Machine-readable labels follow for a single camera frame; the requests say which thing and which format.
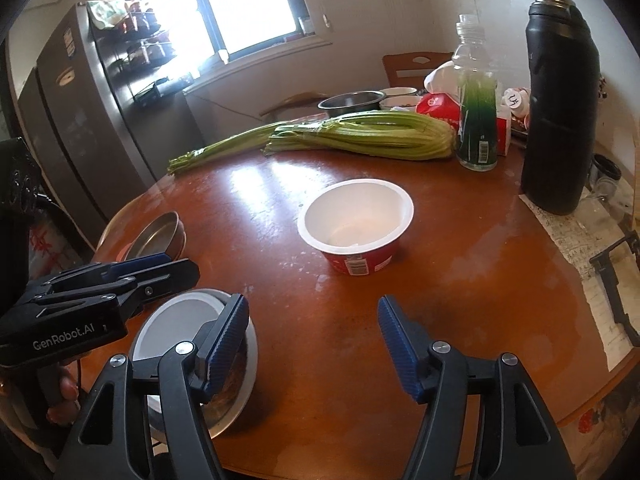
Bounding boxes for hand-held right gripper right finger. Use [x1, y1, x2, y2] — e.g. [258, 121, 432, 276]
[377, 295, 568, 480]

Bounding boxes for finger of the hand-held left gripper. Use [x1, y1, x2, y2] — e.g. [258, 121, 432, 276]
[27, 258, 201, 318]
[30, 254, 173, 292]

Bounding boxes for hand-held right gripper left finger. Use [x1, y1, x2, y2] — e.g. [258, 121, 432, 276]
[52, 293, 251, 480]

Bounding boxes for round metal plate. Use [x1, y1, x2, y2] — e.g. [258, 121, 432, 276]
[135, 211, 181, 261]

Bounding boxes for shiny steel bowl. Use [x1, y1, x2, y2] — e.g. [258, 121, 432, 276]
[131, 287, 260, 441]

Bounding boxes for large red paper bowl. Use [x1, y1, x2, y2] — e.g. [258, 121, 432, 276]
[297, 178, 415, 277]

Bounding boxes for person's left hand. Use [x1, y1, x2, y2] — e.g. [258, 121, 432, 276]
[46, 365, 82, 429]

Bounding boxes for long thin celery bunch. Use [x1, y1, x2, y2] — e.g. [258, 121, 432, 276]
[167, 120, 326, 176]

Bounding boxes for dark patterned cloth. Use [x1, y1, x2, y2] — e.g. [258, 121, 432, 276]
[0, 137, 51, 286]

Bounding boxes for steel refrigerator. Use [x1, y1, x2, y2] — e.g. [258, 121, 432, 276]
[17, 2, 206, 246]

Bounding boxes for thick celery bunch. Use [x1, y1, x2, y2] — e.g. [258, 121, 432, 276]
[264, 110, 458, 162]

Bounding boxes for curved wooden chair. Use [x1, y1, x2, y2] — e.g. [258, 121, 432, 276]
[259, 91, 331, 121]

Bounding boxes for clear plastic bottle green label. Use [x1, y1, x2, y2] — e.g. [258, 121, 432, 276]
[452, 14, 499, 172]

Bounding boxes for small red white carton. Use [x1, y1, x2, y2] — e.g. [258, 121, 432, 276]
[495, 110, 513, 156]

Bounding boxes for ceramic bowl with food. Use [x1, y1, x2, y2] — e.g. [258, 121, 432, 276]
[379, 97, 423, 112]

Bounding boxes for green white cloth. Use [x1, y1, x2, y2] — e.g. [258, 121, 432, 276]
[87, 0, 128, 29]

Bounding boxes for steel basin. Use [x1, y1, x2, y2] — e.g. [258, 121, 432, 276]
[317, 91, 388, 113]

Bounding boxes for glass jar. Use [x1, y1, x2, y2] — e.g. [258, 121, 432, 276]
[590, 154, 623, 198]

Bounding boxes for wooden chair with slotted backrest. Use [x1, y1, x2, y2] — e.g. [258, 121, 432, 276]
[382, 51, 458, 91]

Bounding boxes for black thermos flask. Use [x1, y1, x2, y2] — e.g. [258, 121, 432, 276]
[520, 0, 601, 216]

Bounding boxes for black wire rack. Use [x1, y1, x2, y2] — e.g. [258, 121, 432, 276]
[107, 0, 196, 106]

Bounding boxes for black metal bracket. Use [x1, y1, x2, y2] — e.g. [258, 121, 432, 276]
[589, 232, 640, 346]

